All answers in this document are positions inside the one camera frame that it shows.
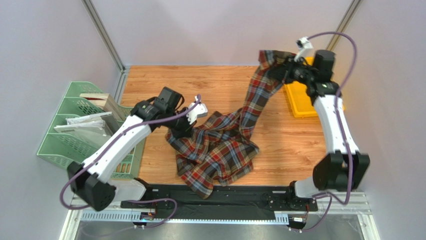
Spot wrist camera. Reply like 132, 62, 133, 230
186, 102, 208, 125
294, 36, 314, 62

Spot green file organizer rack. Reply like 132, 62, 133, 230
36, 81, 147, 180

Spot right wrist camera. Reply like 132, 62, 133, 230
294, 36, 314, 62

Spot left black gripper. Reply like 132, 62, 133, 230
165, 107, 198, 141

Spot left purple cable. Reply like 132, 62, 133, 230
59, 94, 203, 231

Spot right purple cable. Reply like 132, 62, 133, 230
288, 31, 358, 233

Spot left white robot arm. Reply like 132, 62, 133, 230
59, 87, 208, 212

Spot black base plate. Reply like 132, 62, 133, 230
120, 184, 318, 221

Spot white papers in plastic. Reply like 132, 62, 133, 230
53, 112, 114, 148

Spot yellow plastic tray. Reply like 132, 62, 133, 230
284, 55, 340, 118

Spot wooden block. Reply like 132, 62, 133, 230
79, 93, 125, 120

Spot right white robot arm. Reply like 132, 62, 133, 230
270, 50, 371, 199

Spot aluminium frame rail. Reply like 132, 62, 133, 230
59, 191, 381, 240

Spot purple cable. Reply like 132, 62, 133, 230
288, 31, 358, 233
59, 94, 203, 231

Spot plaid long sleeve shirt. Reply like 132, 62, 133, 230
165, 50, 294, 200

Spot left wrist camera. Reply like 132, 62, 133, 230
186, 102, 208, 125

